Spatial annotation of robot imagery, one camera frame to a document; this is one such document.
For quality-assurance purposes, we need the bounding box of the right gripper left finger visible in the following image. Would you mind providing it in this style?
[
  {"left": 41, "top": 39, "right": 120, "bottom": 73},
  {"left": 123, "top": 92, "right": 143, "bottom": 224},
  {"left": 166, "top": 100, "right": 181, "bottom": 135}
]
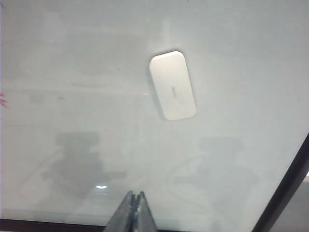
[{"left": 103, "top": 190, "right": 136, "bottom": 232}]

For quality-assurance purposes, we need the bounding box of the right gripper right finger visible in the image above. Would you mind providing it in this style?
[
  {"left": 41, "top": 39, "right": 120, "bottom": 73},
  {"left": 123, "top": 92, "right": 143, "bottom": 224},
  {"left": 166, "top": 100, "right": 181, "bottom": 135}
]
[{"left": 134, "top": 190, "right": 159, "bottom": 232}]

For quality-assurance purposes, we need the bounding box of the white whiteboard eraser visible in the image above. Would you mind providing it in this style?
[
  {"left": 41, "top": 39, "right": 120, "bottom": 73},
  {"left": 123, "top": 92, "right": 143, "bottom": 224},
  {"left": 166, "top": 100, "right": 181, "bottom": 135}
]
[{"left": 148, "top": 50, "right": 197, "bottom": 121}]

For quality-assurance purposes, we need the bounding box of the black metal whiteboard stand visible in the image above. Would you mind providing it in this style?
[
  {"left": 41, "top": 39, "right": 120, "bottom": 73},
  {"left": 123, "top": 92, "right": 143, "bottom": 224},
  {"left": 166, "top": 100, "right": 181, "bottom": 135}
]
[{"left": 0, "top": 131, "right": 309, "bottom": 232}]

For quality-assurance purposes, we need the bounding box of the white glass whiteboard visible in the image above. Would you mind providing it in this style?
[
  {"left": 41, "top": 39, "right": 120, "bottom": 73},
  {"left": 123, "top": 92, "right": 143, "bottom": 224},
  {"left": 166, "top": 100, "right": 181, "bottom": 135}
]
[{"left": 0, "top": 0, "right": 309, "bottom": 228}]

